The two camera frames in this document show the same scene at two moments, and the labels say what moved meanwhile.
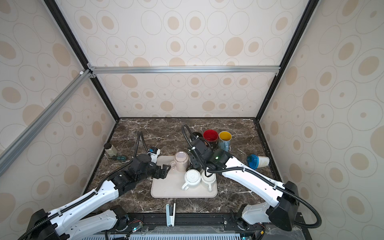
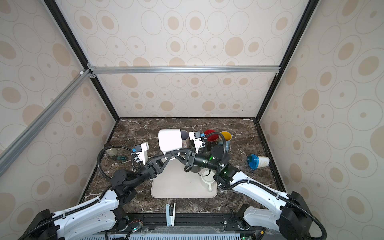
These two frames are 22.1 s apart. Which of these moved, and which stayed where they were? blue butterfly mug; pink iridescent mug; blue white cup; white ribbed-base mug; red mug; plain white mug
Moved: pink iridescent mug; white ribbed-base mug
Stayed: blue butterfly mug; plain white mug; red mug; blue white cup
